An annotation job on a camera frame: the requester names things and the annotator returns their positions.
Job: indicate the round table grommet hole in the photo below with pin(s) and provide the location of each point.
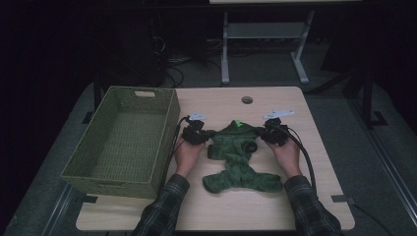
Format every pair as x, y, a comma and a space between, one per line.
247, 100

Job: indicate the green plush pet garment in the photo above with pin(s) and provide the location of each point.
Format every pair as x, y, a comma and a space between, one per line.
239, 154

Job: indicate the green woven basket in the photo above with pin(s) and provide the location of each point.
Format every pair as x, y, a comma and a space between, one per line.
131, 157

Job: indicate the person's right hand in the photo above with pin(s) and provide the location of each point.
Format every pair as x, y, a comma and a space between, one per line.
288, 160

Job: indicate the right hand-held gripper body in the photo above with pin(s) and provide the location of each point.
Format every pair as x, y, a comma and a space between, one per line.
278, 132

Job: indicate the metal floor rail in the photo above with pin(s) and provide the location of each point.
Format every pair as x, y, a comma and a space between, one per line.
57, 209
387, 164

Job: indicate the white metal stand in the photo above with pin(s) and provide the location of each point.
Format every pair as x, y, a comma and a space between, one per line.
265, 31

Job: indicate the person's left hand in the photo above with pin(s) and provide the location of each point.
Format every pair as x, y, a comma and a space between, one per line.
187, 159

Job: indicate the black metal stand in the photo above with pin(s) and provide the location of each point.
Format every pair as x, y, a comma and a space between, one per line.
369, 98

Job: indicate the black tape strip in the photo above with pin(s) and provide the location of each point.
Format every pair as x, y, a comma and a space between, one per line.
339, 198

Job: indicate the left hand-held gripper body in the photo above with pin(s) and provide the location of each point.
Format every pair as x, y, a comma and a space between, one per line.
195, 132

